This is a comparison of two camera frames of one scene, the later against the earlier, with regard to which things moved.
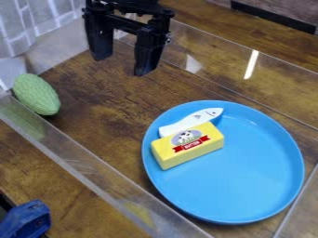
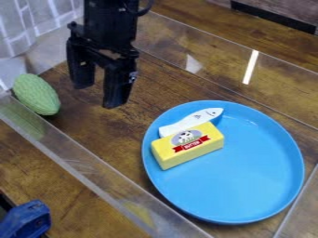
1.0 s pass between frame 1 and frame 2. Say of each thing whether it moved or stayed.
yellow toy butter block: stayed
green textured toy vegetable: stayed
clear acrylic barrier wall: stayed
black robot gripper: moved
